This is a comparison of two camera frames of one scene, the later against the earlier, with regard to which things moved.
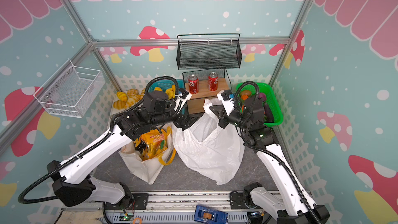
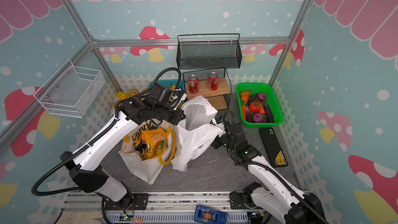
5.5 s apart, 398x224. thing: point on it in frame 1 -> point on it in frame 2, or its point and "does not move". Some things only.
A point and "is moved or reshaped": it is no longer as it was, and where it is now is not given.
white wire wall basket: [70, 91] does not move
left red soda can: [194, 83] does not move
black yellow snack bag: [139, 145] does not move
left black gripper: [187, 122] -> [178, 113]
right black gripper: [226, 117] -> [222, 140]
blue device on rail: [207, 215] does not move
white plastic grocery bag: [216, 152] is moved or reshaped
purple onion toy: [263, 96] does not move
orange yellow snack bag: [156, 143] does not move
